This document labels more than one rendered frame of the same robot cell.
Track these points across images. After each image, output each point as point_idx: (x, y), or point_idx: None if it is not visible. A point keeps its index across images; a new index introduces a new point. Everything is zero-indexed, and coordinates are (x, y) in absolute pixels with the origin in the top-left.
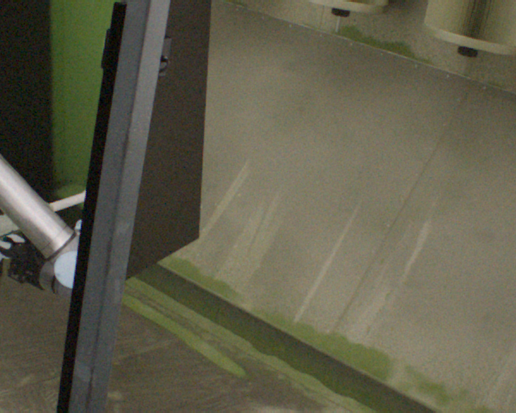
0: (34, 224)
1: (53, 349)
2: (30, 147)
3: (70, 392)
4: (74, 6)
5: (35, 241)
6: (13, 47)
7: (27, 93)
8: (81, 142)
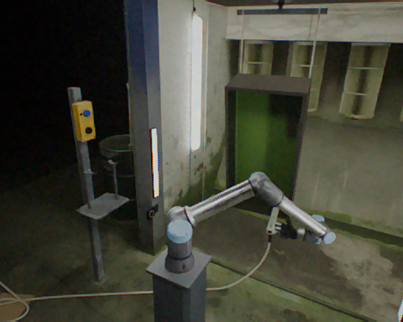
0: (316, 227)
1: (251, 241)
2: (232, 180)
3: None
4: (242, 132)
5: (316, 232)
6: (230, 152)
7: (232, 164)
8: (243, 173)
